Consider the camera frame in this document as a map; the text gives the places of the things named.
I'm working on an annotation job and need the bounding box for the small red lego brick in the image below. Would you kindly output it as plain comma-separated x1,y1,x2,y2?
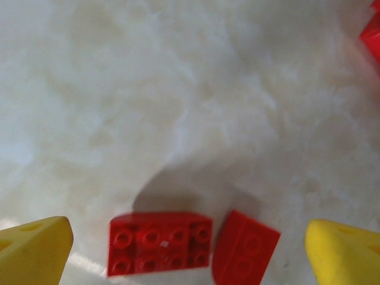
211,208,281,285

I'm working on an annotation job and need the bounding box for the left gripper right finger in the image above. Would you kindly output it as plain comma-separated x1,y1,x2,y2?
305,218,380,285

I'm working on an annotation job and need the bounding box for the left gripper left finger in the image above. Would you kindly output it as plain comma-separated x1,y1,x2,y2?
0,216,74,285

